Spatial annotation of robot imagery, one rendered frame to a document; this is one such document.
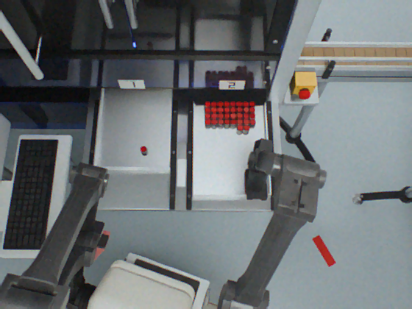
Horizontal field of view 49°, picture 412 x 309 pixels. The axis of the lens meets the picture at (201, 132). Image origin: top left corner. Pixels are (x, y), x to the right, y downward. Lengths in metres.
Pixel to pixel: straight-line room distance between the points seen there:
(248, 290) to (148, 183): 0.65
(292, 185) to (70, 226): 0.44
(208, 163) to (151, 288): 0.64
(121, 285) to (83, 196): 0.21
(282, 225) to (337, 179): 1.71
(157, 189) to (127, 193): 0.10
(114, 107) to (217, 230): 1.01
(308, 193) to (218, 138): 0.78
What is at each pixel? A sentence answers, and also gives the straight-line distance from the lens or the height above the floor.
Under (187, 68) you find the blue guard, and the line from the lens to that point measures 1.44.
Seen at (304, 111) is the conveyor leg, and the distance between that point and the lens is 2.15.
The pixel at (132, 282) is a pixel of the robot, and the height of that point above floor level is 1.34.
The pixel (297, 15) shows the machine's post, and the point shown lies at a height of 1.41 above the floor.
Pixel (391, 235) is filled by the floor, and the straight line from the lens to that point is 2.61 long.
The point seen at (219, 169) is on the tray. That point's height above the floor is 0.88.
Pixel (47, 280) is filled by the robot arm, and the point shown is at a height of 1.58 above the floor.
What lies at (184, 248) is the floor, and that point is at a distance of 2.41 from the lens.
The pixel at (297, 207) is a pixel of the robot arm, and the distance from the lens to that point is 0.88.
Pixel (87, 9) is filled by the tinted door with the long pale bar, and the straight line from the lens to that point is 1.25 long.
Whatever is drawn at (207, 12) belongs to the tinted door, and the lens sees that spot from 1.22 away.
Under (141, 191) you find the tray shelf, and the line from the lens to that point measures 1.57.
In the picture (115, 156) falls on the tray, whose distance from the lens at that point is 1.62.
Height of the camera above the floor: 2.39
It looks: 68 degrees down
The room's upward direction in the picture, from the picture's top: straight up
